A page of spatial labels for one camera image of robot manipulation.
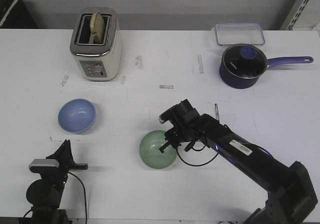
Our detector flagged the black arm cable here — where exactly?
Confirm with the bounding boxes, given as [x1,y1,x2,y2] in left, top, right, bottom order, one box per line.
[67,172,88,222]
[174,140,221,167]

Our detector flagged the black box in corner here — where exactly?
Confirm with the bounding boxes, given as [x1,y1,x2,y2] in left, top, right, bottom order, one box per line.
[0,0,38,29]

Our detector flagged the white two-slot toaster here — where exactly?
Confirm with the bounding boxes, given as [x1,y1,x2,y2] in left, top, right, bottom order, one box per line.
[70,7,122,81]

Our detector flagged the glass pot lid blue knob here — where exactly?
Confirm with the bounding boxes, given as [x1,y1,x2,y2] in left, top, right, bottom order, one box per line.
[221,44,268,79]

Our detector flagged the white slotted shelf upright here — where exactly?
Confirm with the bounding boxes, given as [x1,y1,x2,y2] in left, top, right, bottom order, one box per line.
[279,0,320,30]

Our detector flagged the bread slice in toaster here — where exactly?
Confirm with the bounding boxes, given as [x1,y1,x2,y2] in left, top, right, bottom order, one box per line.
[90,12,105,44]

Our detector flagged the green bowl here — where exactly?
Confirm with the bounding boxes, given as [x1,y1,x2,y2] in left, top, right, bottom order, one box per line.
[139,130,177,169]

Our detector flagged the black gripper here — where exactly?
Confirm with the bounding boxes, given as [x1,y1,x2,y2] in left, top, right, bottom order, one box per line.
[159,99,207,154]
[45,140,89,182]

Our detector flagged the blue bowl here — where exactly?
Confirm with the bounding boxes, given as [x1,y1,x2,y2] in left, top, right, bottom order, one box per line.
[57,99,96,134]

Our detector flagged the clear plastic food container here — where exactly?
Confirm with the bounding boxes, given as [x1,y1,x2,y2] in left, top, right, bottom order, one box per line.
[211,23,265,46]

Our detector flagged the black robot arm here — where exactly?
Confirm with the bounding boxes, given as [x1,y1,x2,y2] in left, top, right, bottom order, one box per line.
[26,139,88,224]
[159,100,318,224]

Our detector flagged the dark blue saucepan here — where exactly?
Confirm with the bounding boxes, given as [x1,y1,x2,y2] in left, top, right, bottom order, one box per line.
[219,56,314,89]

